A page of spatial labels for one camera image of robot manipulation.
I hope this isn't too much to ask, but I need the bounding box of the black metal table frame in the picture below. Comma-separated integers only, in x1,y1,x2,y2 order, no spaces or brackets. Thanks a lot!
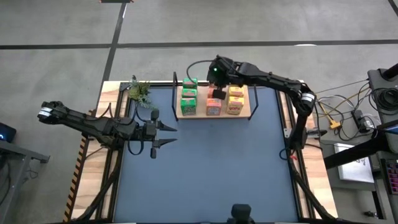
74,81,346,224

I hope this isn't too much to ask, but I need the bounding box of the yellow black hazard tape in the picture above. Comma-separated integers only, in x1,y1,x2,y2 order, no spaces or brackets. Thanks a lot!
63,108,96,223

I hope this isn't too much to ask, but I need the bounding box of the wooden shelf with black frame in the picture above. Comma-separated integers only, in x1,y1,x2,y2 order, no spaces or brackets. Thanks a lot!
172,70,260,122

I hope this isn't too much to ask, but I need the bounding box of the light wooden side board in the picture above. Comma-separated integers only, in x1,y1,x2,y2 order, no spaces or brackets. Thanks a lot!
279,80,339,218
70,81,124,220

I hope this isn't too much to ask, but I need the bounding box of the green Apple Jacks cereal box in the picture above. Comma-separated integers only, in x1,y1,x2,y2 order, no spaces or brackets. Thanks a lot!
181,88,198,99
180,97,198,117
182,77,199,90

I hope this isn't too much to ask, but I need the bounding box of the black equipment stand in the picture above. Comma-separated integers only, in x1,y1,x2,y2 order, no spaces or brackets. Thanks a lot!
367,63,398,125

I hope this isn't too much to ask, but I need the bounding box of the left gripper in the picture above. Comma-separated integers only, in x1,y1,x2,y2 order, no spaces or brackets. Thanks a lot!
139,109,178,159

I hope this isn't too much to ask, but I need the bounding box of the yellow Corn Pops cereal box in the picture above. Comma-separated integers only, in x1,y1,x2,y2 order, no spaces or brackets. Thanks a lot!
226,96,245,116
228,85,246,98

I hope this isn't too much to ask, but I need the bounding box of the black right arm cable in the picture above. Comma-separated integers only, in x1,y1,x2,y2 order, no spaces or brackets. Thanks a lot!
185,59,219,83

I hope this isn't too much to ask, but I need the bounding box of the white paper sheet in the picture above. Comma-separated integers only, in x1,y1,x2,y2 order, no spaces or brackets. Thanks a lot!
333,142,376,184

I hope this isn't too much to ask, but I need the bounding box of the black power adapter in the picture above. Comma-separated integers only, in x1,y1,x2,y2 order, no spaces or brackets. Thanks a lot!
351,109,374,133

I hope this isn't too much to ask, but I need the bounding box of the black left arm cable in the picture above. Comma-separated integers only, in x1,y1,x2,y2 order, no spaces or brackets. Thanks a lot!
126,139,144,156

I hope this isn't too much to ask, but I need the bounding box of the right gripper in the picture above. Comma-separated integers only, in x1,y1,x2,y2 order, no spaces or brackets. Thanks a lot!
206,54,250,101

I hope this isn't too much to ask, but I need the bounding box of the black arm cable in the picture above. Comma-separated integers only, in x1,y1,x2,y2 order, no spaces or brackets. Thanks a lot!
185,59,219,83
126,139,144,156

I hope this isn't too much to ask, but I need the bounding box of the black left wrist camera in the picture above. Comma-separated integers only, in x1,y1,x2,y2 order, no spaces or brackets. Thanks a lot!
144,123,157,138

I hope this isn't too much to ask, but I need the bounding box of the black diagonal beam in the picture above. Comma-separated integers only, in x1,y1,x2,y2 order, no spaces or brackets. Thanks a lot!
323,119,398,170

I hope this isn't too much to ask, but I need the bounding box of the grey metal desk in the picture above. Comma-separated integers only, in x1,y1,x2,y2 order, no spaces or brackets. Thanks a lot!
0,139,50,224

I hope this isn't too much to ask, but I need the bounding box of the keyboard with coloured keys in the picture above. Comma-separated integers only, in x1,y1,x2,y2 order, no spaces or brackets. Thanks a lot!
379,157,398,196

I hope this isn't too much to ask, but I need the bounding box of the black monitor with blue light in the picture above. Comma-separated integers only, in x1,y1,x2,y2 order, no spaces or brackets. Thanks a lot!
0,121,17,144

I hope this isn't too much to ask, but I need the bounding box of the dark grey block device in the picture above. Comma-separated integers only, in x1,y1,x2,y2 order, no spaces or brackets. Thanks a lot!
226,203,256,224

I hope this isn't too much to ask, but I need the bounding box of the small green artificial plant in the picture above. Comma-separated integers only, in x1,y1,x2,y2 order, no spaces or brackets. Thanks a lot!
127,74,159,110

